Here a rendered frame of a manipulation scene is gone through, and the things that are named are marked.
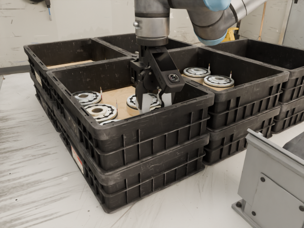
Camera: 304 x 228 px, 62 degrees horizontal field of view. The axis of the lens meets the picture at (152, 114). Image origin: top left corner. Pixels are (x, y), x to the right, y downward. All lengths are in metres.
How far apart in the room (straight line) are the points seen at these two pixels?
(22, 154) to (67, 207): 0.28
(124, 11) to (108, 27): 0.33
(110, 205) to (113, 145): 0.15
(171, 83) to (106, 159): 0.20
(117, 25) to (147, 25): 3.62
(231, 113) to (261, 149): 0.21
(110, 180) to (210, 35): 0.39
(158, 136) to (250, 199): 0.23
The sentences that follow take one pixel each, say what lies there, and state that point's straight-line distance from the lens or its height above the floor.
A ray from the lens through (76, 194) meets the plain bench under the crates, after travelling 0.68.
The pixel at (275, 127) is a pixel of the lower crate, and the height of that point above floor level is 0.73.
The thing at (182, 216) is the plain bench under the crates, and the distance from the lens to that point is 0.61.
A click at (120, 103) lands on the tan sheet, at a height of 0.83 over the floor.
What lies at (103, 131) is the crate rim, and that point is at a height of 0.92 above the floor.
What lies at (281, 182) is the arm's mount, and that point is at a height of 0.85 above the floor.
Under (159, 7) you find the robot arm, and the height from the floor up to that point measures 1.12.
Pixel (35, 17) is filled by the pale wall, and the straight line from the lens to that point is 3.99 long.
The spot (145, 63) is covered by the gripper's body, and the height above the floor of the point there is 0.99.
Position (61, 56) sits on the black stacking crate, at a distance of 1.23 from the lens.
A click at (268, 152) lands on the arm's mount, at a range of 0.51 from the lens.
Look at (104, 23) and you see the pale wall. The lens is 4.11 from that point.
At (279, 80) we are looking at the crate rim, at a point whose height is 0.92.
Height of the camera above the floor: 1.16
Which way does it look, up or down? 28 degrees down
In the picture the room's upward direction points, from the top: straight up
